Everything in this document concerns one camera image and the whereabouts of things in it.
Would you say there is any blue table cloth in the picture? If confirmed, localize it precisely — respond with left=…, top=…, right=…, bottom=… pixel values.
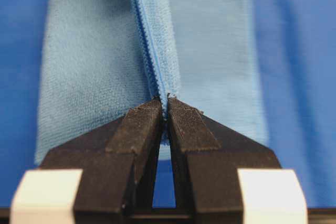
left=1, top=0, right=335, bottom=207

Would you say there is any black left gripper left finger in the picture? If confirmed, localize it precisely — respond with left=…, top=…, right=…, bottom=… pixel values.
left=10, top=97, right=163, bottom=224

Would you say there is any light blue towel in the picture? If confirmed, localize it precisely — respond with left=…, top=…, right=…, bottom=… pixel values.
left=35, top=0, right=268, bottom=163

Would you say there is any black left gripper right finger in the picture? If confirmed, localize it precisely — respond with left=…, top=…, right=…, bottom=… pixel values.
left=166, top=97, right=308, bottom=224

